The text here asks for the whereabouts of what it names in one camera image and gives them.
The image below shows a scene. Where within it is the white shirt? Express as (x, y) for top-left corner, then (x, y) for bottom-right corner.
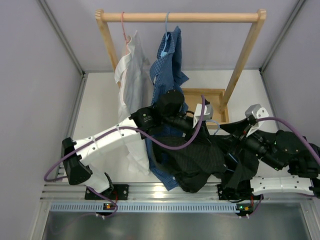
(114, 31), (153, 175)

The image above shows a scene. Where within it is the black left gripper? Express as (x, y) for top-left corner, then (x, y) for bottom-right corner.
(163, 112), (214, 147)

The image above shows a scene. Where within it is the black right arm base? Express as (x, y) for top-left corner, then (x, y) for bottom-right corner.
(217, 184), (261, 201)

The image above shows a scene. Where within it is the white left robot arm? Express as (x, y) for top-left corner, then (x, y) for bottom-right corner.
(61, 90), (213, 200)

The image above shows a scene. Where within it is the light blue wire hanger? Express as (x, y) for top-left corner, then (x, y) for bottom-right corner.
(205, 120), (239, 176)

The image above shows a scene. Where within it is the aluminium mounting rail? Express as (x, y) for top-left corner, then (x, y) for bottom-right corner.
(40, 176), (314, 202)

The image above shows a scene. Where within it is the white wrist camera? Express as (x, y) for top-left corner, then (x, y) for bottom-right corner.
(193, 103), (214, 128)
(245, 104), (270, 137)

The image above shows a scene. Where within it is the blue hanger with clip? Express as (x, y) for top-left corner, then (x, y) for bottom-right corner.
(160, 11), (170, 58)

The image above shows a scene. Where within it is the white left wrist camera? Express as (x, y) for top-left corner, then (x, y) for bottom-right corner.
(193, 103), (214, 128)

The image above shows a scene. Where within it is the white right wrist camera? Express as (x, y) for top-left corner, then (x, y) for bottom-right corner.
(245, 104), (270, 137)

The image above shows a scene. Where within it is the light blue slotted cable duct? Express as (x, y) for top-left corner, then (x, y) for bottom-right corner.
(50, 202), (253, 214)

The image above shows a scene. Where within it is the wooden clothes rack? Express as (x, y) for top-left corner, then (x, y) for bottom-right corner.
(95, 9), (267, 124)

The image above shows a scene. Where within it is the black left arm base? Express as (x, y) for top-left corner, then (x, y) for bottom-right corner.
(84, 184), (129, 200)

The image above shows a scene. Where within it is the blue checked shirt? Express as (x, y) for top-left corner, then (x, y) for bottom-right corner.
(145, 26), (189, 191)

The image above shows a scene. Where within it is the dark pinstriped shirt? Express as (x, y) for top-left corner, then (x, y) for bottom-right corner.
(151, 120), (259, 193)

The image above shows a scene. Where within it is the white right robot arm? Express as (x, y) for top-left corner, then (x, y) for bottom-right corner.
(219, 130), (320, 199)

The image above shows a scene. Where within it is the pink wire hanger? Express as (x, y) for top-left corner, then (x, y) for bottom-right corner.
(121, 11), (131, 55)

